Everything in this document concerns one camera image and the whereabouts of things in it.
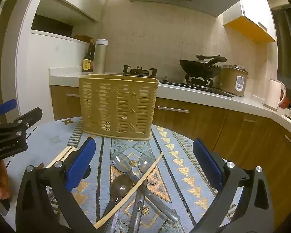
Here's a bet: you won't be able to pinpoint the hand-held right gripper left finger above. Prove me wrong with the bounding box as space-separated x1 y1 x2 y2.
16 137 105 233

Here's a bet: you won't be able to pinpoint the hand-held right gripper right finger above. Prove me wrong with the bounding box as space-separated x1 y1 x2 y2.
192 138 277 233

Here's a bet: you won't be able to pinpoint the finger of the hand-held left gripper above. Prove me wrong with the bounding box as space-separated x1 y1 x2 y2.
0 99 18 127
0 107 43 140

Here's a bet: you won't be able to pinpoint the wooden chopstick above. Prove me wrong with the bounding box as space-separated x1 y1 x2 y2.
47 146 73 168
48 146 77 168
94 153 164 229
52 147 79 167

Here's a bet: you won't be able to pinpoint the clear plastic spoon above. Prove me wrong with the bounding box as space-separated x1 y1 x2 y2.
111 153 180 222
127 152 156 233

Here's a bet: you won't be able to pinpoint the brown plastic spoon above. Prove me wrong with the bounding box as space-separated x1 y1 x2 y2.
103 174 134 233

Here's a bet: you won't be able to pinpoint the yellow plastic utensil basket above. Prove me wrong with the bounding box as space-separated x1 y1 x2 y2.
78 74 160 141

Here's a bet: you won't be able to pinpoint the person's left hand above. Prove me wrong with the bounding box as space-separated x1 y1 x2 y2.
0 161 10 199

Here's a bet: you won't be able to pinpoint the blue patterned tablecloth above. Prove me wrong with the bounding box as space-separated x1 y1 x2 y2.
6 116 243 233

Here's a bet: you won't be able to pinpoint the wooden base cabinets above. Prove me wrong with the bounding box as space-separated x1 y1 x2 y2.
50 85 291 224

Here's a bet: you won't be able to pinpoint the white refrigerator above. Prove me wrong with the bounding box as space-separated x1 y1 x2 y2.
16 30 93 123

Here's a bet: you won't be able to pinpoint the white countertop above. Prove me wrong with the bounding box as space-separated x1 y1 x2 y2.
49 68 291 141

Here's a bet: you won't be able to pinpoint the dark bottle yellow label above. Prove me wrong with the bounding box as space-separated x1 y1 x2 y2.
82 38 95 73

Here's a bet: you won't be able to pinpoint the brown rice cooker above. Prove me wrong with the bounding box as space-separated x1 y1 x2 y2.
218 65 248 97

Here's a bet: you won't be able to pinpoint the black gas stove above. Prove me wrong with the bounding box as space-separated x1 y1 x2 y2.
111 65 234 98

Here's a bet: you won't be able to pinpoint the metal canister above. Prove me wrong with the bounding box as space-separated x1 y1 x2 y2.
94 39 109 75

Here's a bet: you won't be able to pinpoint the black wok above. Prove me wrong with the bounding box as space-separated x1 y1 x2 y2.
179 55 227 79

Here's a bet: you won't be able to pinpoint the white electric kettle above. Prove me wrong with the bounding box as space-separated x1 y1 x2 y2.
264 79 287 110

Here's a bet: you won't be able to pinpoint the white overhead cabinet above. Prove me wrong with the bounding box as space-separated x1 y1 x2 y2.
35 0 99 22

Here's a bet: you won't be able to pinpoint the dark window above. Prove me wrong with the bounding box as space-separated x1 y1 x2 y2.
272 5 291 95

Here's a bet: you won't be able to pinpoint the white and yellow wall cabinet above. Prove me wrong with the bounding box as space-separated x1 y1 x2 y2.
223 0 276 44

